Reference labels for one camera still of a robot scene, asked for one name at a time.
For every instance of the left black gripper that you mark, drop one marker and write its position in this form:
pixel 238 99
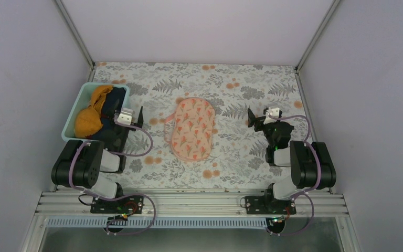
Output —
pixel 140 121

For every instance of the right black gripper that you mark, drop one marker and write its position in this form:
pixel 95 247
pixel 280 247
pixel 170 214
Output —
pixel 252 121

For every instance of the peach floral mesh laundry bag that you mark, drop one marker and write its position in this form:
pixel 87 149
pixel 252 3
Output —
pixel 192 136

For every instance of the orange lace bra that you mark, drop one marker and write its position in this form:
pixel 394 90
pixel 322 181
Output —
pixel 88 120

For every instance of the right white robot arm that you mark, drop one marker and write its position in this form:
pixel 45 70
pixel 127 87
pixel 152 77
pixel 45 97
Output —
pixel 310 164

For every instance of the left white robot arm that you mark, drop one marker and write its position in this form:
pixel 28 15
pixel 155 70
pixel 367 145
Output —
pixel 81 161

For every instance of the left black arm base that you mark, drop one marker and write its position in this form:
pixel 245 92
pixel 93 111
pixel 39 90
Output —
pixel 119 211

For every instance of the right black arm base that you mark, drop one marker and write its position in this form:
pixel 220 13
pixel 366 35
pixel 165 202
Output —
pixel 280 210

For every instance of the navy red bra upper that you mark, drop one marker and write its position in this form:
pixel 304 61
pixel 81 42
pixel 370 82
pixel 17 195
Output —
pixel 113 103

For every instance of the floral patterned table mat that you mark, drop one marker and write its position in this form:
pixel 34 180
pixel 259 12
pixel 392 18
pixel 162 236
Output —
pixel 237 160

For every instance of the light blue plastic bin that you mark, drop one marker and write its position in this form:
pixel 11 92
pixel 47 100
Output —
pixel 82 101

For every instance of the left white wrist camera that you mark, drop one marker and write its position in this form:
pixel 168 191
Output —
pixel 124 117

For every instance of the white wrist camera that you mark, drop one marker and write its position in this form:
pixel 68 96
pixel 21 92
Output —
pixel 271 114
pixel 124 117

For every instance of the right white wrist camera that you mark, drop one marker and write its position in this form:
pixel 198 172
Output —
pixel 271 114

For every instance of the aluminium front rail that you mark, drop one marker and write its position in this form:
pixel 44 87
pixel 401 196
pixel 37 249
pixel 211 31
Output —
pixel 195 203

